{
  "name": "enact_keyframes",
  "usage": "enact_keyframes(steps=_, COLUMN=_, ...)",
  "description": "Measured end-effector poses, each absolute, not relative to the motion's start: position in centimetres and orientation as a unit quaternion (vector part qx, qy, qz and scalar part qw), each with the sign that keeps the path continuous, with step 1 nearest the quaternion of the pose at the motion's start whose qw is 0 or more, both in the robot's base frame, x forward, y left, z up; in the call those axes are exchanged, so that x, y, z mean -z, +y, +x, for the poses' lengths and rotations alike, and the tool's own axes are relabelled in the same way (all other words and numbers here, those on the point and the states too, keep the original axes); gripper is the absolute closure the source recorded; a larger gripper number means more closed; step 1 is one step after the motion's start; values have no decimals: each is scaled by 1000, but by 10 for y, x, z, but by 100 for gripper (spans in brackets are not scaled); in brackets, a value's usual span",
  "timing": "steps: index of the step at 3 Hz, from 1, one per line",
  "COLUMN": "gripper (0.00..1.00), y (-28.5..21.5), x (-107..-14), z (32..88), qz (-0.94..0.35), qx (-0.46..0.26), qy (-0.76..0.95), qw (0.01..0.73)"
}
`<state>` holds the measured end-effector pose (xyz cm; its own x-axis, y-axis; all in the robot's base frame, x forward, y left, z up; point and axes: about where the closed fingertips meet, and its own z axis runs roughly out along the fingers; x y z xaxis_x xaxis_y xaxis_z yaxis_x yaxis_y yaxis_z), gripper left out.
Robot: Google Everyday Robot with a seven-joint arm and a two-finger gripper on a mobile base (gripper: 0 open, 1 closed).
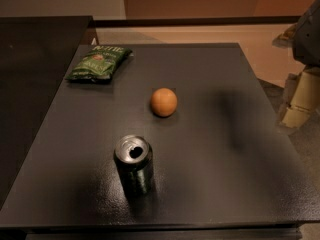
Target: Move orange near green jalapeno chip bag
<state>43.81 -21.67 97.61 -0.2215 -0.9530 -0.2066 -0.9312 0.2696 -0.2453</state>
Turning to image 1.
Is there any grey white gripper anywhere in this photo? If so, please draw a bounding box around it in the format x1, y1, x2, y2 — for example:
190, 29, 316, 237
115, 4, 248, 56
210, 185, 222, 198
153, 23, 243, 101
279, 66, 320, 128

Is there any orange fruit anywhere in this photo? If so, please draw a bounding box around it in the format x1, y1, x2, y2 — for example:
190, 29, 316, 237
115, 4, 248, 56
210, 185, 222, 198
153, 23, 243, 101
150, 88, 178, 117

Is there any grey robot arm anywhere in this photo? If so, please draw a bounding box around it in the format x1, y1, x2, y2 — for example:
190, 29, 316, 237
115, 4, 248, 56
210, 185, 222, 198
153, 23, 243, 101
278, 0, 320, 129

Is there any green jalapeno chip bag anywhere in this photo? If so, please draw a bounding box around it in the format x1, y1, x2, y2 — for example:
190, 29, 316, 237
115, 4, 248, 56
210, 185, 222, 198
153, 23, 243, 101
66, 46, 132, 82

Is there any dark green soda can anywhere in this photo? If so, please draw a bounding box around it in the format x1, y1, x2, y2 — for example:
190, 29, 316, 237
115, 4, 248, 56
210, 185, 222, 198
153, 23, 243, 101
114, 135, 154, 197

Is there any dark side table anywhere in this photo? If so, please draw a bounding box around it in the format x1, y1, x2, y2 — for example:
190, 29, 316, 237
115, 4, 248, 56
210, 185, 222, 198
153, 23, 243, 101
0, 16, 96, 207

